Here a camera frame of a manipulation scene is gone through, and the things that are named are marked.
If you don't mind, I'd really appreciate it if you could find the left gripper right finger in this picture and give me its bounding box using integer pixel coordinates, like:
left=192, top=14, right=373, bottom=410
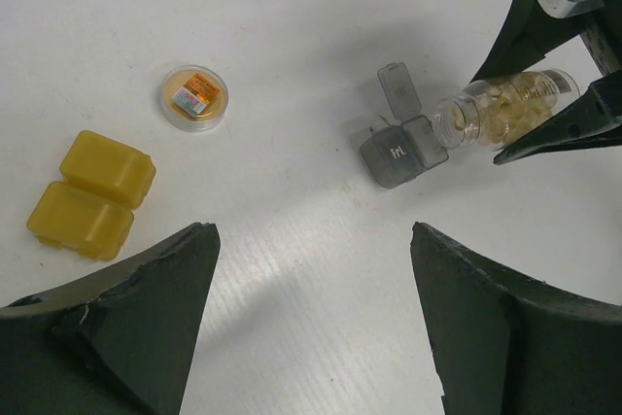
left=410, top=223, right=621, bottom=414

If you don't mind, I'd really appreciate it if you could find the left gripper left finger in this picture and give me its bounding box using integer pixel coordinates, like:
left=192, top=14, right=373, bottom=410
left=1, top=223, right=221, bottom=414

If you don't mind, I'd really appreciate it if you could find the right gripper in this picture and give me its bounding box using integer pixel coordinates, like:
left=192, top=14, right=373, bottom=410
left=471, top=0, right=621, bottom=165

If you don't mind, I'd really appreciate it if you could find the clear bottle with orange pills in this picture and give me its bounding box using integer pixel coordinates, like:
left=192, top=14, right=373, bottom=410
left=432, top=69, right=579, bottom=151

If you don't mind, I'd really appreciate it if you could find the grey pill box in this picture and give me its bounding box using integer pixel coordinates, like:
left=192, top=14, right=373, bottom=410
left=360, top=62, right=449, bottom=190

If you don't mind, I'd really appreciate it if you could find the yellow pill box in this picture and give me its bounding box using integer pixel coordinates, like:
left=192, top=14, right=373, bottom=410
left=26, top=130, right=156, bottom=260

